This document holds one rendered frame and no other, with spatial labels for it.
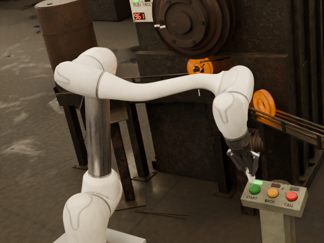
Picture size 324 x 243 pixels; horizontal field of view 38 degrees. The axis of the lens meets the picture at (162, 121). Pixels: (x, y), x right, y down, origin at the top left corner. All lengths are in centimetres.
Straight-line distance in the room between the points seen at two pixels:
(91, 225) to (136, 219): 101
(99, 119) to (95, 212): 37
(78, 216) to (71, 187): 150
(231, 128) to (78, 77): 56
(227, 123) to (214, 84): 19
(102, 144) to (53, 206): 136
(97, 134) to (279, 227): 82
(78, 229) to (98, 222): 8
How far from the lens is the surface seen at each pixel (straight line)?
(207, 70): 267
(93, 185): 206
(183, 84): 171
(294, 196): 190
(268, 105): 236
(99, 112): 191
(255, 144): 252
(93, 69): 171
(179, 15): 251
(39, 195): 345
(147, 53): 295
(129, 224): 291
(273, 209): 193
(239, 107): 160
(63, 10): 527
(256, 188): 195
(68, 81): 172
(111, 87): 167
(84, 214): 193
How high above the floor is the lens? 171
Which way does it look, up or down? 25 degrees down
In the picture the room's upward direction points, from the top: 10 degrees counter-clockwise
